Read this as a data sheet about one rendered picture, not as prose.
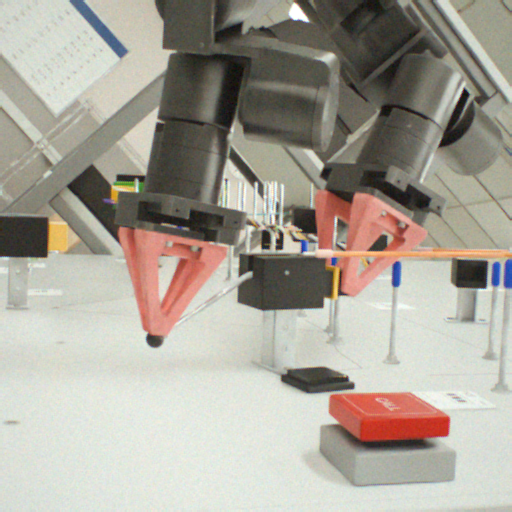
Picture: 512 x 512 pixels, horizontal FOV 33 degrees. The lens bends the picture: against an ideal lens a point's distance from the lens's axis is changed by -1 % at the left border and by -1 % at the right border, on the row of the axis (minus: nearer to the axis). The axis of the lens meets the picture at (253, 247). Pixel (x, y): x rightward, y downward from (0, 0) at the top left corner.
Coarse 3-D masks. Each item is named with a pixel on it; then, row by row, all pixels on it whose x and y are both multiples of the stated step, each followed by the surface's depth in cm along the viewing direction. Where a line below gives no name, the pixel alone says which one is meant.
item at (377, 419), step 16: (336, 400) 47; (352, 400) 46; (368, 400) 47; (384, 400) 47; (400, 400) 47; (416, 400) 47; (336, 416) 46; (352, 416) 44; (368, 416) 43; (384, 416) 44; (400, 416) 44; (416, 416) 44; (432, 416) 44; (448, 416) 44; (352, 432) 44; (368, 432) 43; (384, 432) 43; (400, 432) 44; (416, 432) 44; (432, 432) 44; (448, 432) 44
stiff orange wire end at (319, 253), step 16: (320, 256) 57; (336, 256) 58; (352, 256) 58; (368, 256) 59; (384, 256) 59; (400, 256) 59; (416, 256) 60; (432, 256) 60; (448, 256) 61; (464, 256) 61; (480, 256) 62; (496, 256) 63
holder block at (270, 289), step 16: (240, 256) 69; (256, 256) 67; (272, 256) 67; (288, 256) 68; (304, 256) 68; (240, 272) 69; (256, 272) 66; (272, 272) 66; (304, 272) 67; (320, 272) 68; (240, 288) 69; (256, 288) 66; (272, 288) 66; (288, 288) 66; (304, 288) 67; (320, 288) 68; (256, 304) 66; (272, 304) 66; (288, 304) 67; (304, 304) 67; (320, 304) 68
